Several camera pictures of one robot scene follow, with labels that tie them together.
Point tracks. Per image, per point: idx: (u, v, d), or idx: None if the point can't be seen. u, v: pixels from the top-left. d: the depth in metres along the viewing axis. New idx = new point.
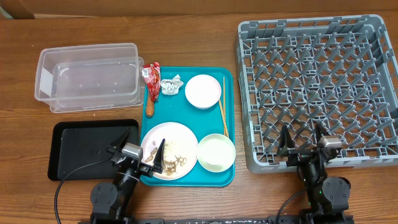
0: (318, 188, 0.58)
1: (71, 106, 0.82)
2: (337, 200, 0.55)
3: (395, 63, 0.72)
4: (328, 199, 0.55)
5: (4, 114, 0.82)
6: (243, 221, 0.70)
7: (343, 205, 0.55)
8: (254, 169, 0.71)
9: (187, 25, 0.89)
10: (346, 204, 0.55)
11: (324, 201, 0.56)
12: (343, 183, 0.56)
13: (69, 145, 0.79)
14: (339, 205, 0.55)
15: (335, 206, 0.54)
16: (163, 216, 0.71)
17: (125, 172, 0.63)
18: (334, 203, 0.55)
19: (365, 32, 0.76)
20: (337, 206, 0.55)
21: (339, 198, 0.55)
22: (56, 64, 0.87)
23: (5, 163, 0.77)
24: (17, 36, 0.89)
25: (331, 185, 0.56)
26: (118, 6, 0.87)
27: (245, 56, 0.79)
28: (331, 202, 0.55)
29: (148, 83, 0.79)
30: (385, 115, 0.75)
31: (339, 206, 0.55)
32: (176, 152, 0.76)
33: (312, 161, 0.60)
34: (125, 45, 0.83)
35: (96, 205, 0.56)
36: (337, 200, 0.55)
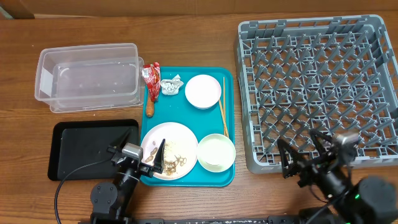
0: (351, 195, 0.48)
1: (71, 106, 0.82)
2: (381, 205, 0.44)
3: (395, 63, 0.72)
4: (370, 204, 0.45)
5: (4, 113, 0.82)
6: (243, 221, 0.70)
7: (390, 211, 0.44)
8: (254, 169, 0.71)
9: (187, 25, 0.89)
10: (394, 210, 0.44)
11: (367, 209, 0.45)
12: (389, 186, 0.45)
13: (69, 145, 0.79)
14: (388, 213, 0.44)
15: (379, 213, 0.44)
16: (163, 216, 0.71)
17: (125, 172, 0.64)
18: (379, 210, 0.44)
19: (365, 32, 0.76)
20: (382, 213, 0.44)
21: (385, 203, 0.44)
22: (56, 64, 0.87)
23: (5, 163, 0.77)
24: (17, 36, 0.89)
25: (369, 189, 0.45)
26: (118, 5, 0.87)
27: (245, 56, 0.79)
28: (374, 208, 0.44)
29: (148, 83, 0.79)
30: (385, 115, 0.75)
31: (384, 213, 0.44)
32: (176, 153, 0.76)
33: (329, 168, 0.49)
34: (125, 45, 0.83)
35: (96, 205, 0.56)
36: (380, 205, 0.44)
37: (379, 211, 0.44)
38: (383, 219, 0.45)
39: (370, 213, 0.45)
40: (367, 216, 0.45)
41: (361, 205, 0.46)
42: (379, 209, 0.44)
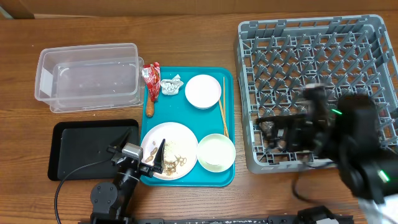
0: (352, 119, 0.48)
1: (71, 106, 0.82)
2: (363, 112, 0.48)
3: (395, 63, 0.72)
4: (352, 111, 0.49)
5: (3, 114, 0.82)
6: (243, 221, 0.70)
7: (369, 116, 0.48)
8: (254, 169, 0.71)
9: (187, 25, 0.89)
10: (372, 116, 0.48)
11: (352, 119, 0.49)
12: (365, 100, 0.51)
13: (69, 145, 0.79)
14: (368, 119, 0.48)
15: (360, 116, 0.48)
16: (163, 216, 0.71)
17: (125, 172, 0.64)
18: (360, 111, 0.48)
19: (365, 32, 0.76)
20: (363, 116, 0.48)
21: (365, 111, 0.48)
22: (56, 64, 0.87)
23: (5, 163, 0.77)
24: (17, 36, 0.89)
25: (346, 103, 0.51)
26: (118, 5, 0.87)
27: (245, 56, 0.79)
28: (357, 116, 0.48)
29: (148, 83, 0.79)
30: (385, 115, 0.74)
31: (365, 116, 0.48)
32: (176, 152, 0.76)
33: (308, 119, 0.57)
34: (125, 45, 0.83)
35: (96, 205, 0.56)
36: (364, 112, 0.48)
37: (357, 113, 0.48)
38: (365, 123, 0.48)
39: (355, 121, 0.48)
40: (356, 126, 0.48)
41: (349, 117, 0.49)
42: (357, 111, 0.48)
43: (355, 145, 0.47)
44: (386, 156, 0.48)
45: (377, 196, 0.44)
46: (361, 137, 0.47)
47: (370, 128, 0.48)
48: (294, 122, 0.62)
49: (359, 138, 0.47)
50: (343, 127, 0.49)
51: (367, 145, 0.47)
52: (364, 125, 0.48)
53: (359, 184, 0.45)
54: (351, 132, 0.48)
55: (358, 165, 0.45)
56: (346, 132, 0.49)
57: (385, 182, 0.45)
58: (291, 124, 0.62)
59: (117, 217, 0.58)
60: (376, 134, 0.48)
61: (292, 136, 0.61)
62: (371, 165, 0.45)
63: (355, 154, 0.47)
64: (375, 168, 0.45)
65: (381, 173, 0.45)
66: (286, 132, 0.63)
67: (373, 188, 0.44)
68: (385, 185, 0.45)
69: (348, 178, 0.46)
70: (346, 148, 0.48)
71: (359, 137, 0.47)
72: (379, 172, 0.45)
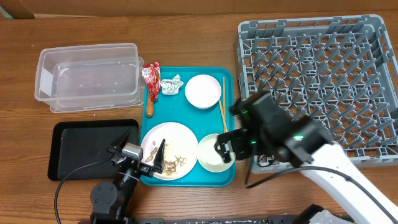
0: (252, 115, 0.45)
1: (71, 106, 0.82)
2: (262, 103, 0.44)
3: (395, 63, 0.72)
4: (246, 107, 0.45)
5: (3, 114, 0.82)
6: (243, 221, 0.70)
7: (265, 102, 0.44)
8: (254, 169, 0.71)
9: (187, 26, 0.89)
10: (269, 102, 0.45)
11: (252, 112, 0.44)
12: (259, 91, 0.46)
13: (69, 145, 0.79)
14: (265, 102, 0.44)
15: (257, 105, 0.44)
16: (163, 216, 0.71)
17: (125, 172, 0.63)
18: (255, 103, 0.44)
19: (365, 32, 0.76)
20: (259, 104, 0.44)
21: (263, 100, 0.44)
22: (56, 64, 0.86)
23: (5, 163, 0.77)
24: (17, 36, 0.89)
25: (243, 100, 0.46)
26: (118, 5, 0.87)
27: (245, 56, 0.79)
28: (256, 107, 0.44)
29: (148, 83, 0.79)
30: (385, 115, 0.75)
31: (262, 104, 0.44)
32: (176, 152, 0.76)
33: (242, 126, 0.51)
34: (125, 45, 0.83)
35: (96, 205, 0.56)
36: (262, 104, 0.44)
37: (255, 104, 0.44)
38: (263, 112, 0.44)
39: (255, 113, 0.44)
40: (259, 116, 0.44)
41: (249, 111, 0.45)
42: (254, 101, 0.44)
43: (269, 126, 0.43)
44: (301, 122, 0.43)
45: (307, 158, 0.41)
46: (270, 119, 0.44)
47: (272, 110, 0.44)
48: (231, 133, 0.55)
49: (269, 121, 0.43)
50: (254, 121, 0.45)
51: (280, 124, 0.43)
52: (267, 108, 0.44)
53: (287, 157, 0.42)
54: (259, 121, 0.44)
55: (281, 142, 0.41)
56: (258, 123, 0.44)
57: (310, 144, 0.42)
58: (229, 137, 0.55)
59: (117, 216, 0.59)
60: (282, 112, 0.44)
61: (236, 145, 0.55)
62: (293, 139, 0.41)
63: (273, 134, 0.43)
64: (291, 136, 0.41)
65: (299, 137, 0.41)
66: (232, 143, 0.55)
67: (298, 154, 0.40)
68: (310, 147, 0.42)
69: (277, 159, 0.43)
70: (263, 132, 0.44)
71: (268, 120, 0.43)
72: (295, 137, 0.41)
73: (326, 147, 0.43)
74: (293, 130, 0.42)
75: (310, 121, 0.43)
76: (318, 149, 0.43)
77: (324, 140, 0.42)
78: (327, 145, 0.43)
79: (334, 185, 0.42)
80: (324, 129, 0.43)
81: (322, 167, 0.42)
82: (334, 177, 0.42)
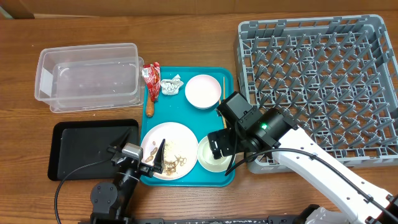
0: (227, 114, 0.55)
1: (71, 106, 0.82)
2: (233, 103, 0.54)
3: (395, 63, 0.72)
4: (222, 108, 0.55)
5: (3, 114, 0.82)
6: (243, 221, 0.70)
7: (236, 102, 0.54)
8: (254, 169, 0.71)
9: (187, 25, 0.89)
10: (240, 101, 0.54)
11: (227, 111, 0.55)
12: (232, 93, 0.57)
13: (69, 145, 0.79)
14: (237, 101, 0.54)
15: (229, 105, 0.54)
16: (163, 216, 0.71)
17: (125, 172, 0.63)
18: (228, 103, 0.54)
19: (365, 32, 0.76)
20: (232, 103, 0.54)
21: (234, 101, 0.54)
22: (56, 64, 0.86)
23: (5, 163, 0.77)
24: (17, 36, 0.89)
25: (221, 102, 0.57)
26: (118, 5, 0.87)
27: (245, 56, 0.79)
28: (229, 107, 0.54)
29: (148, 83, 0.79)
30: (385, 115, 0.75)
31: (233, 104, 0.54)
32: (176, 153, 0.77)
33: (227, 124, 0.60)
34: (125, 45, 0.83)
35: (96, 205, 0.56)
36: (233, 104, 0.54)
37: (227, 103, 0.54)
38: (235, 110, 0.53)
39: (229, 111, 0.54)
40: (232, 113, 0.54)
41: (225, 111, 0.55)
42: (226, 101, 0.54)
43: (242, 121, 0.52)
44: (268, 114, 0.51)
45: (274, 143, 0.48)
46: (242, 115, 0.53)
47: (243, 107, 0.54)
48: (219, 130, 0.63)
49: (242, 117, 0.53)
50: (230, 119, 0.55)
51: (250, 117, 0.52)
52: (239, 106, 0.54)
53: (259, 145, 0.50)
54: (234, 118, 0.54)
55: (252, 132, 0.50)
56: (234, 120, 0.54)
57: (277, 131, 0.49)
58: (217, 135, 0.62)
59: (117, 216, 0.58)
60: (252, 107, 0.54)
61: (223, 142, 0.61)
62: (260, 128, 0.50)
63: (245, 127, 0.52)
64: (259, 127, 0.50)
65: (265, 126, 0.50)
66: (220, 140, 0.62)
67: (265, 140, 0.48)
68: (277, 134, 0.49)
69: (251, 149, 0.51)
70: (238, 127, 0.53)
71: (240, 116, 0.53)
72: (262, 127, 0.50)
73: (291, 132, 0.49)
74: (262, 121, 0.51)
75: (274, 112, 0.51)
76: (285, 134, 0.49)
77: (288, 126, 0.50)
78: (292, 130, 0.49)
79: (301, 165, 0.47)
80: (288, 117, 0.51)
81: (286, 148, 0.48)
82: (301, 157, 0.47)
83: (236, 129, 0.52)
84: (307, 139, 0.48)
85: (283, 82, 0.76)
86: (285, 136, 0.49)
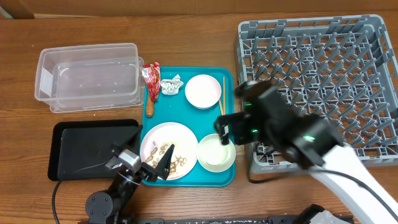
0: (262, 106, 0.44)
1: (71, 106, 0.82)
2: (269, 97, 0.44)
3: (395, 63, 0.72)
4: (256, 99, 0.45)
5: (3, 114, 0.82)
6: (243, 221, 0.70)
7: (271, 94, 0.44)
8: (255, 169, 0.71)
9: (187, 25, 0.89)
10: (276, 94, 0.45)
11: (259, 104, 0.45)
12: (266, 83, 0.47)
13: (69, 145, 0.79)
14: (273, 97, 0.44)
15: (263, 98, 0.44)
16: (164, 216, 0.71)
17: (126, 177, 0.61)
18: (262, 96, 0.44)
19: (365, 32, 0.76)
20: (267, 99, 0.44)
21: (269, 93, 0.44)
22: (56, 64, 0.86)
23: (5, 163, 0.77)
24: (17, 36, 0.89)
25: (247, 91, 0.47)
26: (118, 5, 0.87)
27: (245, 56, 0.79)
28: (262, 101, 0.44)
29: (148, 83, 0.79)
30: (385, 115, 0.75)
31: (268, 97, 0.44)
32: (176, 153, 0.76)
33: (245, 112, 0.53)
34: (125, 45, 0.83)
35: (92, 217, 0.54)
36: (269, 98, 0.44)
37: (262, 97, 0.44)
38: (269, 104, 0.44)
39: (262, 106, 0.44)
40: (265, 110, 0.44)
41: (255, 102, 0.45)
42: (260, 95, 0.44)
43: (276, 122, 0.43)
44: (310, 121, 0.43)
45: (318, 160, 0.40)
46: (277, 116, 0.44)
47: (278, 105, 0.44)
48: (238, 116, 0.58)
49: (277, 117, 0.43)
50: (257, 114, 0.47)
51: (286, 119, 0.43)
52: (274, 102, 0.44)
53: (296, 157, 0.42)
54: (265, 115, 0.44)
55: (288, 140, 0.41)
56: (263, 117, 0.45)
57: (321, 145, 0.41)
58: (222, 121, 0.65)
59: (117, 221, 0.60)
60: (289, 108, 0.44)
61: (240, 128, 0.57)
62: (300, 135, 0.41)
63: (280, 129, 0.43)
64: (301, 135, 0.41)
65: (310, 137, 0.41)
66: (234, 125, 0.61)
67: (311, 157, 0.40)
68: (322, 149, 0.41)
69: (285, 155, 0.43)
70: (270, 128, 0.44)
71: (276, 116, 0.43)
72: (305, 137, 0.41)
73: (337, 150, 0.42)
74: (303, 129, 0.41)
75: (320, 120, 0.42)
76: (331, 151, 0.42)
77: (336, 140, 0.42)
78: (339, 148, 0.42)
79: (344, 189, 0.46)
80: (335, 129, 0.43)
81: (333, 170, 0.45)
82: (350, 183, 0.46)
83: (268, 129, 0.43)
84: (354, 160, 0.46)
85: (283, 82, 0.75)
86: (331, 154, 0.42)
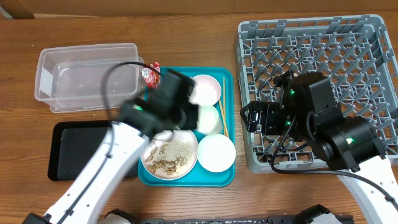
0: (308, 96, 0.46)
1: (71, 106, 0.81)
2: (317, 89, 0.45)
3: (395, 63, 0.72)
4: (301, 87, 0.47)
5: (3, 114, 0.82)
6: (243, 221, 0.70)
7: (321, 85, 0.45)
8: (255, 169, 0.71)
9: (187, 25, 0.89)
10: (326, 85, 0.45)
11: (306, 93, 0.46)
12: (315, 73, 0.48)
13: (70, 145, 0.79)
14: (323, 89, 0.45)
15: (313, 88, 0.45)
16: (164, 216, 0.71)
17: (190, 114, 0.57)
18: (311, 86, 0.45)
19: (365, 32, 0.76)
20: (316, 89, 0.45)
21: (320, 88, 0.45)
22: (56, 64, 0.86)
23: (5, 163, 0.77)
24: (17, 36, 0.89)
25: (298, 79, 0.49)
26: (117, 5, 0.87)
27: (245, 56, 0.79)
28: (311, 91, 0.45)
29: (148, 83, 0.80)
30: (385, 115, 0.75)
31: (317, 88, 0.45)
32: (176, 152, 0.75)
33: (283, 103, 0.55)
34: (125, 45, 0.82)
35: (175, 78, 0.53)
36: (319, 91, 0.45)
37: (311, 86, 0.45)
38: (316, 96, 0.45)
39: (309, 96, 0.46)
40: (311, 100, 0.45)
41: (303, 91, 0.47)
42: (310, 84, 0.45)
43: (318, 115, 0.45)
44: (352, 122, 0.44)
45: (353, 165, 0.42)
46: (323, 109, 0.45)
47: (325, 99, 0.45)
48: (268, 106, 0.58)
49: (321, 111, 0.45)
50: (301, 103, 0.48)
51: (330, 115, 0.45)
52: (321, 96, 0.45)
53: (331, 155, 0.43)
54: (310, 106, 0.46)
55: (327, 136, 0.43)
56: (307, 107, 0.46)
57: (360, 151, 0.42)
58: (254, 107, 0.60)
59: (168, 99, 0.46)
60: (336, 104, 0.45)
61: (267, 119, 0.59)
62: (341, 135, 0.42)
63: (319, 123, 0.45)
64: (344, 135, 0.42)
65: (350, 139, 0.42)
66: (260, 114, 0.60)
67: (347, 160, 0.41)
68: (359, 155, 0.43)
69: (319, 152, 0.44)
70: (310, 120, 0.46)
71: (320, 109, 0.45)
72: (347, 139, 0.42)
73: (377, 159, 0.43)
74: (347, 131, 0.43)
75: (364, 123, 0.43)
76: (369, 159, 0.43)
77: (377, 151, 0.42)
78: (379, 158, 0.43)
79: (371, 200, 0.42)
80: (380, 140, 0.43)
81: (365, 178, 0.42)
82: (375, 193, 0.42)
83: (307, 121, 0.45)
84: (389, 175, 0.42)
85: (281, 69, 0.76)
86: (367, 161, 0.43)
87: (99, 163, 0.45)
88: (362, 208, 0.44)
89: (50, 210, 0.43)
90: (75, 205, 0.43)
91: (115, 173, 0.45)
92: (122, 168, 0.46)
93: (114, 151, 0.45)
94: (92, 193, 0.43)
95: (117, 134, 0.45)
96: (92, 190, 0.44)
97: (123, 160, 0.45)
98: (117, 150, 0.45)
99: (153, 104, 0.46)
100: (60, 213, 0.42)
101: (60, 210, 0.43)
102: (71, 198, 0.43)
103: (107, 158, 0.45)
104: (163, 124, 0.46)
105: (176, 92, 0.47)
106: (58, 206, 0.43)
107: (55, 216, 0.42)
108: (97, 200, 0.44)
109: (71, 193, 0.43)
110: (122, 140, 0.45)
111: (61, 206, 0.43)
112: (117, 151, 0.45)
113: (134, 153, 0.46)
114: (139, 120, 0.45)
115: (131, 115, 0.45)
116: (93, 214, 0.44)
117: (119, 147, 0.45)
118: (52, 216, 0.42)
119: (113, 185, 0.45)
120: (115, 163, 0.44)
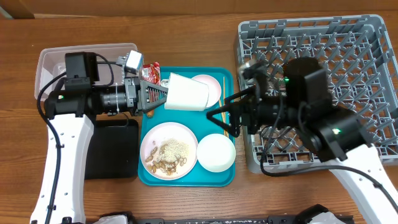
0: (303, 88, 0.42)
1: None
2: (313, 80, 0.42)
3: (395, 63, 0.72)
4: (296, 74, 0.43)
5: (3, 114, 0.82)
6: (243, 221, 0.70)
7: (316, 76, 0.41)
8: (255, 169, 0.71)
9: (187, 25, 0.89)
10: (323, 76, 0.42)
11: (300, 84, 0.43)
12: (312, 61, 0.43)
13: None
14: (318, 80, 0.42)
15: (308, 78, 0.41)
16: (163, 216, 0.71)
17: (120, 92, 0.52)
18: (307, 77, 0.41)
19: (365, 32, 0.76)
20: (311, 80, 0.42)
21: (318, 79, 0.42)
22: (56, 64, 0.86)
23: (6, 163, 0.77)
24: (17, 36, 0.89)
25: (293, 68, 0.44)
26: (117, 5, 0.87)
27: (245, 56, 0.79)
28: (306, 82, 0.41)
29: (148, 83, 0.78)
30: (385, 115, 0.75)
31: (313, 78, 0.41)
32: (176, 152, 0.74)
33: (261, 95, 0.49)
34: (125, 45, 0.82)
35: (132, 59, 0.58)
36: (313, 82, 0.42)
37: (306, 78, 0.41)
38: (311, 88, 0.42)
39: (304, 87, 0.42)
40: (305, 91, 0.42)
41: (299, 82, 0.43)
42: (306, 75, 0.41)
43: (310, 106, 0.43)
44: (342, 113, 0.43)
45: (340, 155, 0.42)
46: (314, 100, 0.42)
47: (321, 91, 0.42)
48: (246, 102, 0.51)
49: (313, 102, 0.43)
50: (295, 93, 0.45)
51: (322, 107, 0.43)
52: (318, 87, 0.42)
53: (318, 146, 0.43)
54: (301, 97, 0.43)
55: (315, 127, 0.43)
56: (299, 98, 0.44)
57: (347, 141, 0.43)
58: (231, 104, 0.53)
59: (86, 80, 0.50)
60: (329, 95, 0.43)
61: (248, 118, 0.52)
62: (328, 127, 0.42)
63: (309, 113, 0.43)
64: (331, 127, 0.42)
65: (336, 130, 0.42)
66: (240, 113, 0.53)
67: (334, 150, 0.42)
68: (347, 144, 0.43)
69: (310, 144, 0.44)
70: (301, 111, 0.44)
71: (313, 99, 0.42)
72: (334, 129, 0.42)
73: (364, 147, 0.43)
74: (334, 122, 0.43)
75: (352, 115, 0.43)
76: (356, 148, 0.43)
77: (363, 140, 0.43)
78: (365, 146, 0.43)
79: (360, 187, 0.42)
80: (367, 130, 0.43)
81: (352, 167, 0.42)
82: (364, 180, 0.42)
83: (299, 112, 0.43)
84: (377, 162, 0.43)
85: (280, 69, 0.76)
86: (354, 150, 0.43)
87: (53, 155, 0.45)
88: (354, 196, 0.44)
89: (35, 215, 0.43)
90: (54, 199, 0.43)
91: (76, 157, 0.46)
92: (79, 150, 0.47)
93: (63, 140, 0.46)
94: (64, 180, 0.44)
95: (58, 126, 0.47)
96: (63, 180, 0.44)
97: (76, 143, 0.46)
98: (64, 137, 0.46)
99: (77, 88, 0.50)
100: (43, 212, 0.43)
101: (42, 210, 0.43)
102: (46, 197, 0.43)
103: (60, 148, 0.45)
104: (92, 100, 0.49)
105: (86, 69, 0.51)
106: (40, 210, 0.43)
107: (40, 219, 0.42)
108: (73, 185, 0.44)
109: (45, 195, 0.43)
110: (65, 128, 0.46)
111: (43, 208, 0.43)
112: (66, 137, 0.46)
113: (81, 134, 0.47)
114: (69, 108, 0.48)
115: (56, 104, 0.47)
116: (76, 200, 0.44)
117: (64, 135, 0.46)
118: (37, 219, 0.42)
119: (80, 163, 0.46)
120: (69, 149, 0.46)
